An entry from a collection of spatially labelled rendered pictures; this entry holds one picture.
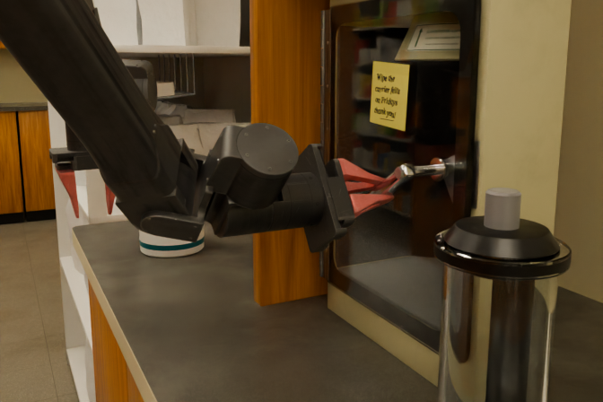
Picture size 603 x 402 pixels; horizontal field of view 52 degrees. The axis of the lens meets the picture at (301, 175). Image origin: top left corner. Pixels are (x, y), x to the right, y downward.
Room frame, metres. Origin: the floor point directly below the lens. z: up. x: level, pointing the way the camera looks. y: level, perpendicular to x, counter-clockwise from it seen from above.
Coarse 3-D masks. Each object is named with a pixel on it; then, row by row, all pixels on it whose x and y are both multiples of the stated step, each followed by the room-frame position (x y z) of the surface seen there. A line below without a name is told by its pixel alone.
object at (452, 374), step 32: (480, 256) 0.45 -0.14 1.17; (448, 288) 0.48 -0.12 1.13; (480, 288) 0.45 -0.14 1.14; (512, 288) 0.44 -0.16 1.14; (544, 288) 0.45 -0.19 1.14; (448, 320) 0.48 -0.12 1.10; (480, 320) 0.45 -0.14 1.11; (512, 320) 0.44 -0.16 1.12; (544, 320) 0.45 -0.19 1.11; (448, 352) 0.48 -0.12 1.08; (480, 352) 0.45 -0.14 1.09; (512, 352) 0.44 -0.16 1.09; (544, 352) 0.45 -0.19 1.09; (448, 384) 0.47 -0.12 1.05; (480, 384) 0.45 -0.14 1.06; (512, 384) 0.44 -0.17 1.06; (544, 384) 0.46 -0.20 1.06
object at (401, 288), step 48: (384, 0) 0.75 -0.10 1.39; (432, 0) 0.67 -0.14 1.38; (480, 0) 0.61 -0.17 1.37; (336, 48) 0.85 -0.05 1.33; (384, 48) 0.75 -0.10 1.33; (432, 48) 0.67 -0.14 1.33; (336, 96) 0.85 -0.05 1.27; (432, 96) 0.67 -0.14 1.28; (336, 144) 0.85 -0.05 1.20; (384, 144) 0.74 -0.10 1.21; (432, 144) 0.66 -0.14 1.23; (432, 192) 0.66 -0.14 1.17; (336, 240) 0.85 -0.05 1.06; (384, 240) 0.74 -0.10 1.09; (432, 240) 0.66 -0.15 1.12; (384, 288) 0.74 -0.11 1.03; (432, 288) 0.65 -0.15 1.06; (432, 336) 0.65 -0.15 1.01
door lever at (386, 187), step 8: (432, 160) 0.66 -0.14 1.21; (440, 160) 0.65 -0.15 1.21; (400, 168) 0.63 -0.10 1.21; (408, 168) 0.63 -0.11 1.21; (416, 168) 0.63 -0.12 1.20; (424, 168) 0.64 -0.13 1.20; (432, 168) 0.64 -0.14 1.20; (440, 168) 0.64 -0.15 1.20; (392, 176) 0.64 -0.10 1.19; (400, 176) 0.62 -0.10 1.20; (408, 176) 0.62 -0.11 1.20; (416, 176) 0.63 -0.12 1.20; (432, 176) 0.66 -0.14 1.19; (440, 176) 0.64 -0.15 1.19; (384, 184) 0.65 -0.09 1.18; (392, 184) 0.64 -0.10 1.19; (400, 184) 0.64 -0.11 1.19; (376, 192) 0.67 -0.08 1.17; (384, 192) 0.66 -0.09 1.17; (392, 192) 0.66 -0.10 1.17
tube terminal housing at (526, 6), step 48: (336, 0) 0.88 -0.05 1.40; (528, 0) 0.63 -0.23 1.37; (480, 48) 0.62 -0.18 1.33; (528, 48) 0.63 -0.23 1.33; (480, 96) 0.62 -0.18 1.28; (528, 96) 0.64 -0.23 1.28; (480, 144) 0.61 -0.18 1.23; (528, 144) 0.64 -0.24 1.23; (480, 192) 0.61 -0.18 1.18; (528, 192) 0.64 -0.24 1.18; (336, 288) 0.87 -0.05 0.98; (384, 336) 0.76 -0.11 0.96
